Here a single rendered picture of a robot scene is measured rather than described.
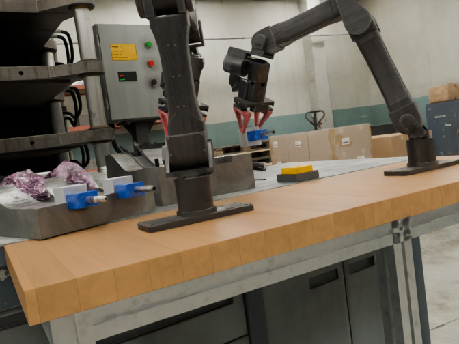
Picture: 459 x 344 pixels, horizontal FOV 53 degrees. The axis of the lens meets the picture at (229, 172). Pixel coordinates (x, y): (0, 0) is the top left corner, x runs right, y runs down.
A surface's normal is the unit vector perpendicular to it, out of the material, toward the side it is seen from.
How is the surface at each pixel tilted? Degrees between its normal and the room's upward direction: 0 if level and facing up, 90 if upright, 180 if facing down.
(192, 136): 99
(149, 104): 90
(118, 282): 90
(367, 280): 90
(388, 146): 90
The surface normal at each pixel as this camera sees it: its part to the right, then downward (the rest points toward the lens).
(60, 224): 0.75, -0.06
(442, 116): -0.91, 0.15
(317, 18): -0.48, 0.18
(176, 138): -0.01, 0.23
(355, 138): 0.49, 0.15
